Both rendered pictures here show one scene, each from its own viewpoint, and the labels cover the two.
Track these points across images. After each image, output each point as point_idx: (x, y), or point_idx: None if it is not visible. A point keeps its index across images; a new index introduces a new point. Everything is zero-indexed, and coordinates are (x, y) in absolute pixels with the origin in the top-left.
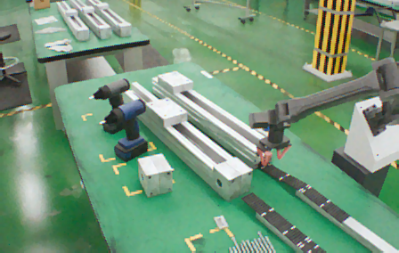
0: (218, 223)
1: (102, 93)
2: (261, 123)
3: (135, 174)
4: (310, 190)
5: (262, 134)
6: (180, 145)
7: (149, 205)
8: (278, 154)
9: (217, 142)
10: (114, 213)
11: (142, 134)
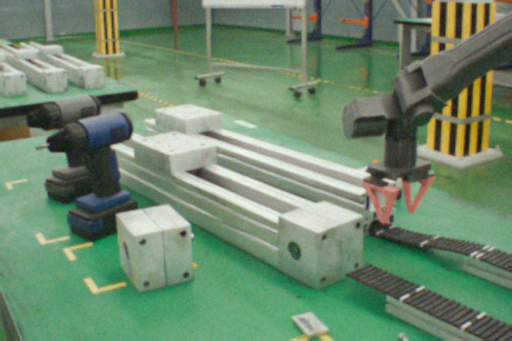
0: (304, 325)
1: (45, 116)
2: (370, 121)
3: (112, 258)
4: (494, 253)
5: None
6: (205, 200)
7: (141, 306)
8: (408, 202)
9: None
10: (60, 324)
11: None
